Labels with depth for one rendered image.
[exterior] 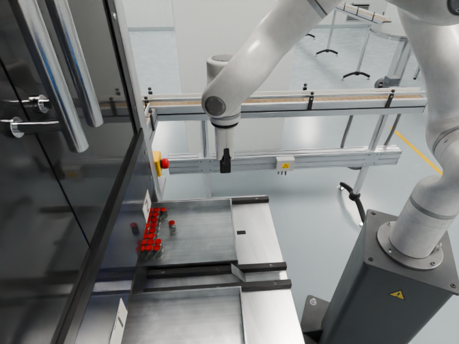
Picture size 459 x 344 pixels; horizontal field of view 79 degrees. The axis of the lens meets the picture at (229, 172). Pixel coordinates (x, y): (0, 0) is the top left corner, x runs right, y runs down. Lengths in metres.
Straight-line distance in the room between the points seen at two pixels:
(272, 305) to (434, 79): 0.64
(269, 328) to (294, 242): 1.35
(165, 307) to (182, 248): 0.19
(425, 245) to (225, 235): 0.59
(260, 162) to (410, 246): 1.14
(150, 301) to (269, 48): 0.68
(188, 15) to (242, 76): 1.57
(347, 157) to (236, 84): 1.57
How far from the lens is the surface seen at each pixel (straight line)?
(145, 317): 0.83
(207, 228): 0.96
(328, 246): 2.14
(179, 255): 0.90
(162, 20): 8.83
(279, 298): 0.83
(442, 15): 0.62
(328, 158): 2.03
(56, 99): 0.33
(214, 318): 0.80
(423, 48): 0.75
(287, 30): 0.64
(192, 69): 2.22
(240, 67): 0.60
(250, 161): 1.89
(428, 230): 0.98
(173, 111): 1.67
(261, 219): 1.00
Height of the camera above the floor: 1.60
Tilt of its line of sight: 37 degrees down
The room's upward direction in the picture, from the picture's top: straight up
